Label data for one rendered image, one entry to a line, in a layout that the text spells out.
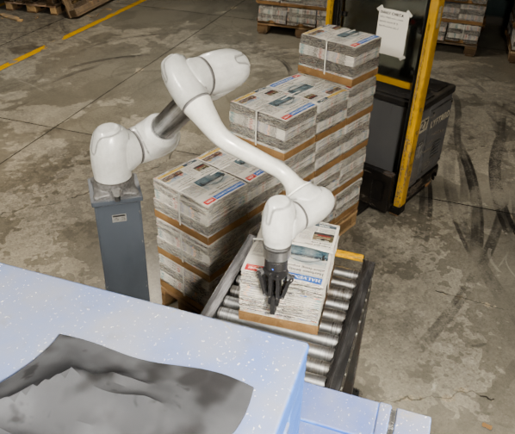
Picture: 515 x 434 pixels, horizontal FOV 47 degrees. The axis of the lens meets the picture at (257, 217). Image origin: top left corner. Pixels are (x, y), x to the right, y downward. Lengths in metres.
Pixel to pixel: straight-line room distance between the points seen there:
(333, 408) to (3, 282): 0.51
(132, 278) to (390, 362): 1.38
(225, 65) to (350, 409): 1.33
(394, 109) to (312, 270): 2.30
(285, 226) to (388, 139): 2.54
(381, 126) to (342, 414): 3.42
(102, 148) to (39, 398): 1.78
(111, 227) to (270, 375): 1.89
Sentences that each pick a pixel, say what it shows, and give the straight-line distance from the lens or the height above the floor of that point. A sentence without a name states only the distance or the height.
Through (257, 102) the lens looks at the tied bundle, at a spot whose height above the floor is 1.06.
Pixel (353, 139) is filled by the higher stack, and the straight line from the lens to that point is 3.65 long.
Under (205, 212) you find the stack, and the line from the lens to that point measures 2.73.
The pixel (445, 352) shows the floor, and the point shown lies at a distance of 3.34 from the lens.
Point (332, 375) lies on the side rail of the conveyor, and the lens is 2.00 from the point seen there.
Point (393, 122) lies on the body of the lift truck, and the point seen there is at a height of 0.61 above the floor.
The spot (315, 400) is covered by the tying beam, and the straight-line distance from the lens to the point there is 0.95.
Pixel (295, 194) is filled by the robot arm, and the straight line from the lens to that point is 1.88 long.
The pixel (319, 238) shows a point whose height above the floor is 1.03.
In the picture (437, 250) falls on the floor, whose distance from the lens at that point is 4.04.
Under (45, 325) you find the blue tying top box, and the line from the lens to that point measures 0.80.
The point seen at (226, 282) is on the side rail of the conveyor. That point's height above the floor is 0.80.
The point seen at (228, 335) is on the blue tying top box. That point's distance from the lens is 0.75.
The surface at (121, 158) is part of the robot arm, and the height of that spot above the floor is 1.17.
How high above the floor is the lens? 2.28
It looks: 34 degrees down
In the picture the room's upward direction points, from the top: 2 degrees clockwise
